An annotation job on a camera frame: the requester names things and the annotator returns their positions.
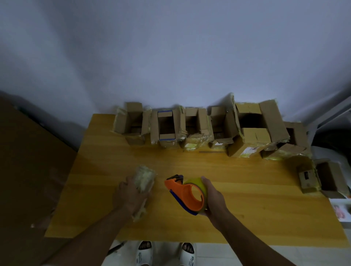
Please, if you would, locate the row of cardboard boxes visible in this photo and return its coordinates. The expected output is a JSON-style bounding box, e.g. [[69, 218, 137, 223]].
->
[[111, 93, 351, 199]]

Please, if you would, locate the person's right forearm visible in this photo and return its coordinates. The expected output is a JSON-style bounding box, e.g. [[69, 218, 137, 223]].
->
[[210, 209, 297, 266]]

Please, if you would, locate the orange dispenser with yellow tape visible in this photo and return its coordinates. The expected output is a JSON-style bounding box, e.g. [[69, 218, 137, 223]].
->
[[164, 174, 209, 216]]

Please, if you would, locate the person's left hand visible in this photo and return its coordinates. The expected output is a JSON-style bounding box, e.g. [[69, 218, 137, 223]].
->
[[112, 176, 151, 217]]

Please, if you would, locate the person's left white slipper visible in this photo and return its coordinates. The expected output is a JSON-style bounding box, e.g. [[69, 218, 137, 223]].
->
[[136, 240, 153, 266]]

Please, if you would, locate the person's left forearm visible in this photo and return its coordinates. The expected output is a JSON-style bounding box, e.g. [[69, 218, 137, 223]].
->
[[41, 208, 137, 266]]

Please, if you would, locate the taped cardboard box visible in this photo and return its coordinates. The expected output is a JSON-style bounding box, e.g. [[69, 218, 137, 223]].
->
[[131, 164, 157, 223]]

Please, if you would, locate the person's right hand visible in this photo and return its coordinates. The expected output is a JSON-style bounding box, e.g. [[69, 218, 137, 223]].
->
[[201, 176, 230, 223]]

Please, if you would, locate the yellow wooden table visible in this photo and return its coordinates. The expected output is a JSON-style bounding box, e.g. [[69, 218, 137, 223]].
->
[[44, 114, 351, 248]]

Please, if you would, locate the black bag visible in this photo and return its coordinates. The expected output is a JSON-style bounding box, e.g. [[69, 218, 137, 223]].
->
[[312, 131, 351, 153]]

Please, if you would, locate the small box at table edge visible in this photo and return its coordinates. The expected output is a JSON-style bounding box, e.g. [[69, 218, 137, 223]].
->
[[311, 147, 351, 165]]

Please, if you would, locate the pink printed white paper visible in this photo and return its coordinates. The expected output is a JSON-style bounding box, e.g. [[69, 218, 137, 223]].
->
[[330, 198, 351, 223]]

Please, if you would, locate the large brown cardboard sheet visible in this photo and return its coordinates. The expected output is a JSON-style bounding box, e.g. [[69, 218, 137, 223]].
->
[[0, 96, 79, 266]]

